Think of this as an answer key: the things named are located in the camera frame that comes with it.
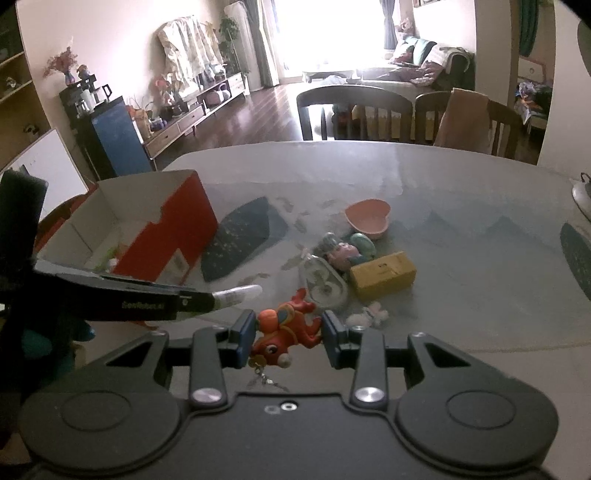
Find pink cloth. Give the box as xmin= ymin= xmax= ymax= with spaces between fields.
xmin=434 ymin=88 xmax=490 ymax=153

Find blue cabinet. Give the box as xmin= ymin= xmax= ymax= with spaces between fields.
xmin=60 ymin=95 xmax=153 ymax=182

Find green marker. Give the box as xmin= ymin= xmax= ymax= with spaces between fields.
xmin=92 ymin=247 xmax=122 ymax=272

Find pink heart-shaped bowl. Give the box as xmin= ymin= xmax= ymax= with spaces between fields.
xmin=345 ymin=198 xmax=391 ymax=241

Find red cardboard box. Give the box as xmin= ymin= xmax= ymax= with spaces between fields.
xmin=34 ymin=169 xmax=219 ymax=329

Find black coffee machine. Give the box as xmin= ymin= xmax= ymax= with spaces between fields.
xmin=59 ymin=76 xmax=115 ymax=118

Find wooden tv cabinet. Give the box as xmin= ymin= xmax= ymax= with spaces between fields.
xmin=143 ymin=71 xmax=246 ymax=169

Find green potted plant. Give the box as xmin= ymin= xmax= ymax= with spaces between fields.
xmin=218 ymin=17 xmax=250 ymax=75

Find teal door curtain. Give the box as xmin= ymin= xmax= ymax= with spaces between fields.
xmin=519 ymin=0 xmax=539 ymax=57

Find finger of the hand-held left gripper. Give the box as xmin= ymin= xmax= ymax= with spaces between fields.
xmin=178 ymin=290 xmax=216 ymax=319

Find yellow box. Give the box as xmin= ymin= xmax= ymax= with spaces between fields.
xmin=349 ymin=251 xmax=417 ymax=296

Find hanging floral clothes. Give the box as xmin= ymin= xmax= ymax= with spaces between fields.
xmin=156 ymin=16 xmax=225 ymax=89

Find wooden dining chair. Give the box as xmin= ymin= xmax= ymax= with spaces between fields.
xmin=416 ymin=90 xmax=525 ymax=158
xmin=295 ymin=85 xmax=414 ymax=142

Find pink pig toy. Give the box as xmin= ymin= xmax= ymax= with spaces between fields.
xmin=325 ymin=242 xmax=365 ymax=271

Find beige sofa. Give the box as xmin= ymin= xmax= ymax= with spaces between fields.
xmin=360 ymin=37 xmax=476 ymax=93

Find clear case with green insert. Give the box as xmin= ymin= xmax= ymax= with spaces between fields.
xmin=300 ymin=256 xmax=350 ymax=308

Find white cabinet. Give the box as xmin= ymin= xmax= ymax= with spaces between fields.
xmin=0 ymin=128 xmax=89 ymax=222

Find white bunny toy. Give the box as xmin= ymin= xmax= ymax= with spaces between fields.
xmin=346 ymin=301 xmax=390 ymax=329

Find orange toy keychain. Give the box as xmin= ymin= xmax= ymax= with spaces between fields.
xmin=247 ymin=288 xmax=324 ymax=393

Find white standing air conditioner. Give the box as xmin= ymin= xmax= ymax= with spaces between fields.
xmin=224 ymin=1 xmax=253 ymax=71

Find pink flowers in vase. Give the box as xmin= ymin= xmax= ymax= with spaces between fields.
xmin=44 ymin=46 xmax=80 ymax=87

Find grey curtain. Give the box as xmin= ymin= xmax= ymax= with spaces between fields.
xmin=245 ymin=0 xmax=280 ymax=89
xmin=379 ymin=0 xmax=399 ymax=51

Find person's left hand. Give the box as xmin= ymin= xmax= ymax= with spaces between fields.
xmin=21 ymin=320 xmax=96 ymax=371

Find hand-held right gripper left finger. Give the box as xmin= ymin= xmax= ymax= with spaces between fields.
xmin=83 ymin=310 xmax=257 ymax=408

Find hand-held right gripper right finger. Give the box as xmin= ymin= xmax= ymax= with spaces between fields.
xmin=322 ymin=310 xmax=497 ymax=409

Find wooden shelf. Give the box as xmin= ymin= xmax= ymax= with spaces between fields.
xmin=0 ymin=0 xmax=51 ymax=169

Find pink potted flower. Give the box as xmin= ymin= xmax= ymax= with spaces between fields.
xmin=152 ymin=76 xmax=179 ymax=114

